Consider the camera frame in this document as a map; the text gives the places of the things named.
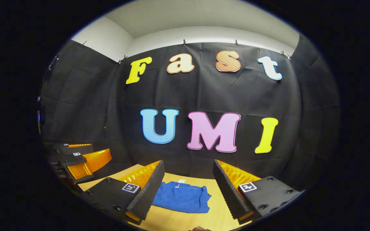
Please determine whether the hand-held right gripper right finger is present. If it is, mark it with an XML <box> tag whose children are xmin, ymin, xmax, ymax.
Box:
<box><xmin>213</xmin><ymin>159</ymin><xmax>303</xmax><ymax>225</ymax></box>

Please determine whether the blue button shirt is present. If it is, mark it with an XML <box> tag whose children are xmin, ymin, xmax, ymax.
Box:
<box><xmin>153</xmin><ymin>180</ymin><xmax>212</xmax><ymax>214</ymax></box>

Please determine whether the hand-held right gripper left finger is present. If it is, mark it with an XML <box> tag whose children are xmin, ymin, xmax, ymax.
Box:
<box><xmin>79</xmin><ymin>160</ymin><xmax>165</xmax><ymax>225</ymax></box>

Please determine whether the black backdrop cloth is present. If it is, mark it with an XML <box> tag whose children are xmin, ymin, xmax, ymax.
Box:
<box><xmin>39</xmin><ymin>34</ymin><xmax>340</xmax><ymax>193</ymax></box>

